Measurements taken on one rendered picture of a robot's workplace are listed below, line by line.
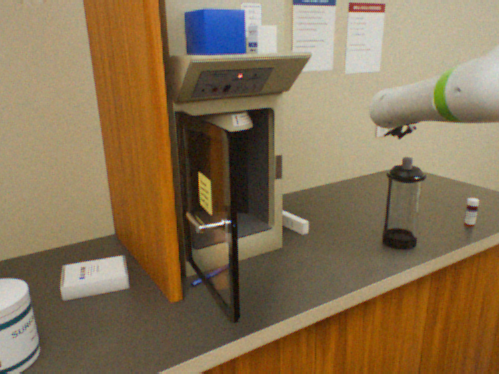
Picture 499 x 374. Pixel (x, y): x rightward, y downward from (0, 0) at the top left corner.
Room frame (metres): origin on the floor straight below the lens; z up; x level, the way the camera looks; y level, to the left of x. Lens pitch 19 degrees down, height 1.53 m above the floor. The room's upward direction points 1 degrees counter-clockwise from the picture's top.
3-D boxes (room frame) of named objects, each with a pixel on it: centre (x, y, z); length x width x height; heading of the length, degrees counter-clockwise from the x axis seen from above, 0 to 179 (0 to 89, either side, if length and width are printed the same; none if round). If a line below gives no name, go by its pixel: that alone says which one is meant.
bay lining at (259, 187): (1.21, 0.10, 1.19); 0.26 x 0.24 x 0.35; 121
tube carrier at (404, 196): (1.21, -0.47, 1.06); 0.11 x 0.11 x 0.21
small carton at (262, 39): (1.08, -0.04, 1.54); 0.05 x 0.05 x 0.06; 26
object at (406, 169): (1.21, -0.46, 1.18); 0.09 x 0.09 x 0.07
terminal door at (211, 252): (0.87, 0.09, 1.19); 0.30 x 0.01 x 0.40; 25
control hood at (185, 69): (1.05, 0.00, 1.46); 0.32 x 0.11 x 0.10; 121
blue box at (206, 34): (1.02, 0.06, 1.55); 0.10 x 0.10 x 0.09; 31
